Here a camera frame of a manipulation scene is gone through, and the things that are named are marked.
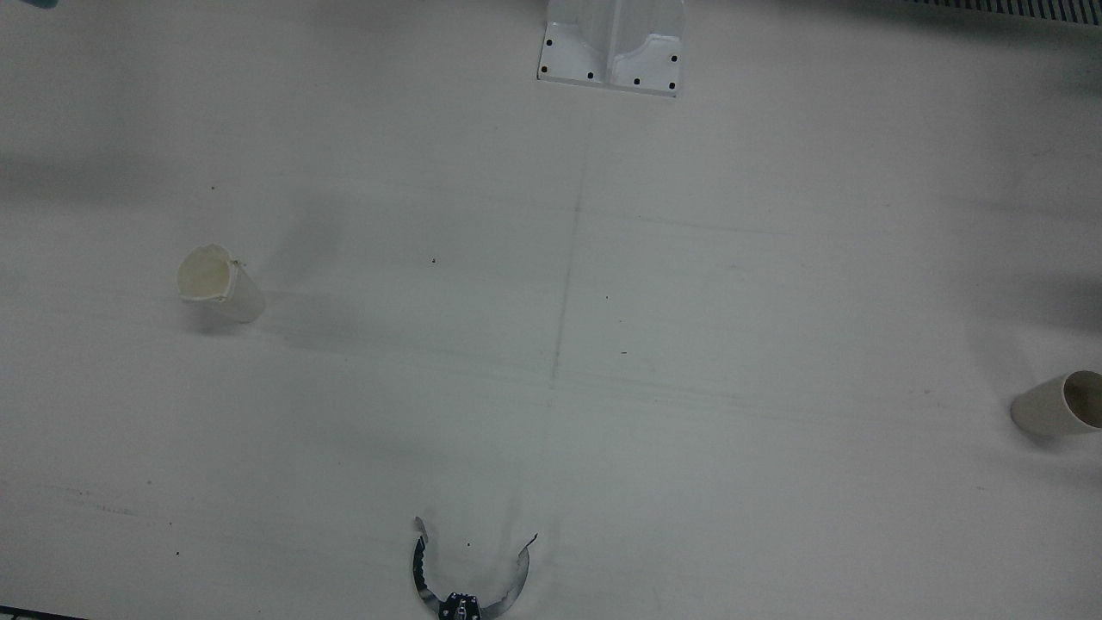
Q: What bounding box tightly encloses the paper cup with smooth rim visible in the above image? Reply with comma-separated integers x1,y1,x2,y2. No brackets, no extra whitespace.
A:
1010,370,1102,437

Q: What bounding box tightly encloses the ribbed metal grating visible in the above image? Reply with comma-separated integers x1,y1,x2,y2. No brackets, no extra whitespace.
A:
900,0,1102,25

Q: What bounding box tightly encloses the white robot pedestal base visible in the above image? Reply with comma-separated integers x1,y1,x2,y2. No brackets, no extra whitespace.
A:
536,0,687,97

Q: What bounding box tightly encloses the curved metal claw bracket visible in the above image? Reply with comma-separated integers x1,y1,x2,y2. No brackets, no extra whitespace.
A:
412,516,539,620

